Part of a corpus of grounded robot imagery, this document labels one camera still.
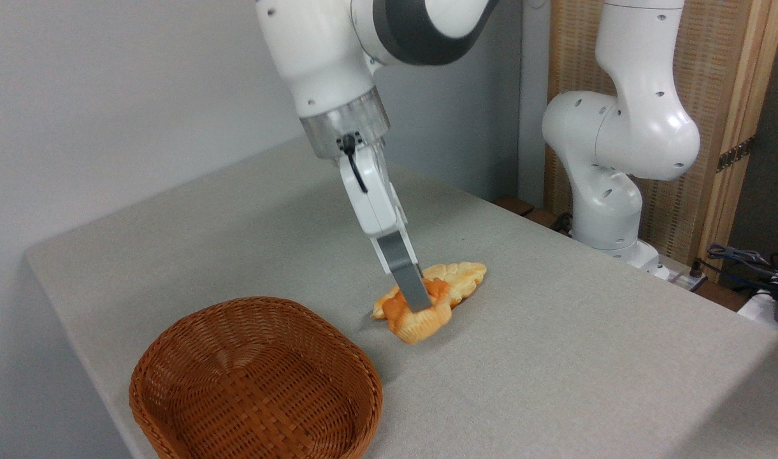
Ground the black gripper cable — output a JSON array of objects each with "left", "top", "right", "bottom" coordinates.
[{"left": 338, "top": 132, "right": 370, "bottom": 194}]

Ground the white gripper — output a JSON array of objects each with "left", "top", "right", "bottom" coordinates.
[{"left": 337, "top": 143, "right": 433, "bottom": 315}]

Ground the wooden woven folding screen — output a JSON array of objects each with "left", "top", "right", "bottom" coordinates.
[{"left": 547, "top": 0, "right": 778, "bottom": 282}]

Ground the brown woven wicker basket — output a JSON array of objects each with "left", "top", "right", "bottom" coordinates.
[{"left": 129, "top": 296, "right": 384, "bottom": 459}]

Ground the flat leaf-shaped bread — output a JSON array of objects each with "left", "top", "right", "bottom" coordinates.
[{"left": 371, "top": 261, "right": 488, "bottom": 321}]

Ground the round knotted bread roll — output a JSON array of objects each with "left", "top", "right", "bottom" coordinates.
[{"left": 382, "top": 277, "right": 455, "bottom": 346}]

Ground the blue and black cable bundle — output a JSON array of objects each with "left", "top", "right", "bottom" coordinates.
[{"left": 706, "top": 243, "right": 778, "bottom": 302}]

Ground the dark metal screen hinge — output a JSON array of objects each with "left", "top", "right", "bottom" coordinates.
[{"left": 716, "top": 135, "right": 756, "bottom": 173}]

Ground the white power strip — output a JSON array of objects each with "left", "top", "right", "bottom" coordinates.
[{"left": 655, "top": 255, "right": 709, "bottom": 292}]

